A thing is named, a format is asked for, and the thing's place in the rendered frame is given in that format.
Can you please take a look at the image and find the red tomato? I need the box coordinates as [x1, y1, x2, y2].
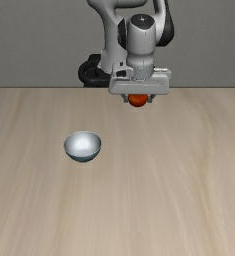
[127, 94, 149, 108]

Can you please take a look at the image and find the grey bowl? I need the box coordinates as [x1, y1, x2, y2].
[63, 130, 102, 164]

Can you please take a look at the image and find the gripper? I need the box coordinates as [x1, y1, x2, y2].
[108, 67, 173, 104]

